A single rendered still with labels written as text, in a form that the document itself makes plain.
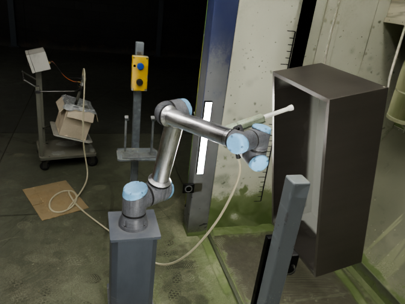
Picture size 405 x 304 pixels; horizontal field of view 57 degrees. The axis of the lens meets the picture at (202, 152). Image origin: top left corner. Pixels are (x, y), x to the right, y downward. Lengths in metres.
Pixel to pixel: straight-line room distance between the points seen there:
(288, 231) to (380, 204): 2.55
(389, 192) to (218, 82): 1.74
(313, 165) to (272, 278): 1.85
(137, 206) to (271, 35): 1.60
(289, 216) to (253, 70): 2.06
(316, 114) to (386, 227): 1.21
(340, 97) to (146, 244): 1.41
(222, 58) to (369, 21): 1.25
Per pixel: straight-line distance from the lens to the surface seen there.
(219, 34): 2.81
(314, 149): 2.83
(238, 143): 1.61
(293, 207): 1.00
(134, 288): 2.62
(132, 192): 2.27
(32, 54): 4.33
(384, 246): 3.39
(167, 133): 2.15
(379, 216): 3.51
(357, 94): 2.04
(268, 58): 2.99
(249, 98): 3.00
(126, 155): 2.98
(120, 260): 2.45
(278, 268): 1.11
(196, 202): 3.27
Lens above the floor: 2.06
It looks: 24 degrees down
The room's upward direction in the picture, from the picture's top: 7 degrees clockwise
